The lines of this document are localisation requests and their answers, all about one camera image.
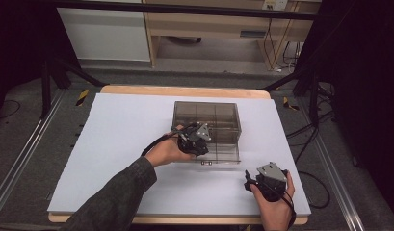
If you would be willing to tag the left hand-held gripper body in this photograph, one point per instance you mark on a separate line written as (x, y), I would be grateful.
(193, 141)

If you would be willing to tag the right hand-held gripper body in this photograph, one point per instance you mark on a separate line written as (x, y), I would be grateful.
(271, 183)

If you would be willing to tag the smoky clear drawer organizer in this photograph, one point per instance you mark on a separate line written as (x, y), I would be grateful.
(204, 107)

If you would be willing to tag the person's left hand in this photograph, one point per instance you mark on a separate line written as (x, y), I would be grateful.
(167, 152)

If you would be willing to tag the person's right hand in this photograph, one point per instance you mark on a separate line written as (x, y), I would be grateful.
(276, 215)

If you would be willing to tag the wooden table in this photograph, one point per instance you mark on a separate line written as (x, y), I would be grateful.
(185, 91)

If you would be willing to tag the white table sheet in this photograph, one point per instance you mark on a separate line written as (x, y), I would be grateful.
(120, 112)

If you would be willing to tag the yellow black tape marker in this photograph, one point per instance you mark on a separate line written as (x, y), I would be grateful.
(291, 105)
(82, 97)

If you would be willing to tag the black metal stand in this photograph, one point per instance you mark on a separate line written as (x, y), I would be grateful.
(45, 86)
(313, 96)

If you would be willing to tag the wooden desk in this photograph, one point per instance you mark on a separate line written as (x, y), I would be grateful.
(210, 25)

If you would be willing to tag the white cabinet panel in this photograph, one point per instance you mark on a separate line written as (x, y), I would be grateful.
(104, 35)

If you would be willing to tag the dark curtain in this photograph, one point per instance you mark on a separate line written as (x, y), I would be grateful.
(14, 38)
(368, 80)

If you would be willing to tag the aluminium floor rail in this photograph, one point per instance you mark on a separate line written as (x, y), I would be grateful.
(24, 150)
(339, 183)

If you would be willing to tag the black metal frame bar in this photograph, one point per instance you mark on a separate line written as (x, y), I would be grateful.
(185, 9)

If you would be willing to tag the white wall socket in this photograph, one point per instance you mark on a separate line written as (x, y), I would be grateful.
(275, 4)

